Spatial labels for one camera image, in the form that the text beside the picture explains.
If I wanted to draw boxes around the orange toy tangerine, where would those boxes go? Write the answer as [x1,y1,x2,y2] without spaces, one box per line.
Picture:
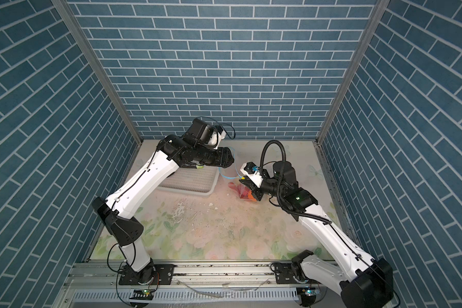
[246,191,257,201]

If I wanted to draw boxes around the clear zip bag blue zipper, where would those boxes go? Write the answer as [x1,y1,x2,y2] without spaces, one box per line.
[218,146,258,202]

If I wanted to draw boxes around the red toy chili pepper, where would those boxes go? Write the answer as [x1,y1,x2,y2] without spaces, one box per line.
[236,184,250,200]

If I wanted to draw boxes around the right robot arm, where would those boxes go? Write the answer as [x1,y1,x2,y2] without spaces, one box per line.
[240,161,394,307]

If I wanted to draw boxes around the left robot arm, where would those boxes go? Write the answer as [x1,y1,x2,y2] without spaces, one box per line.
[91,118,234,275]

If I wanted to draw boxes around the white plastic perforated basket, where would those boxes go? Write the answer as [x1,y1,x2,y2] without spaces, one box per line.
[158,166,219,196]

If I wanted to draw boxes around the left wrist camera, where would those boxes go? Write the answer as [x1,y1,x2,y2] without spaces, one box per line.
[209,129,227,149]

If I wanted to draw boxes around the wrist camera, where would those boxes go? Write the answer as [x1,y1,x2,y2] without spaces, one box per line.
[240,162,263,188]
[209,129,227,149]

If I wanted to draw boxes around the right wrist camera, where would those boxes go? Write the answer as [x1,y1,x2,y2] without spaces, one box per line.
[240,162,263,188]

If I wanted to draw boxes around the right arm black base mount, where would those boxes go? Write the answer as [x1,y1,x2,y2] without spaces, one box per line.
[269,262,318,284]

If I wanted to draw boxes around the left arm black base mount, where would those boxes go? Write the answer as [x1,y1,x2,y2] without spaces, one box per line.
[118,264,175,286]

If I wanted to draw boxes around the aluminium front rail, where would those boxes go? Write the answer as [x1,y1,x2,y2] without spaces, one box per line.
[66,260,322,288]

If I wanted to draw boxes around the white slotted cable duct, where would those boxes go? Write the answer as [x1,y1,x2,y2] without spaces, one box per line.
[72,287,299,304]

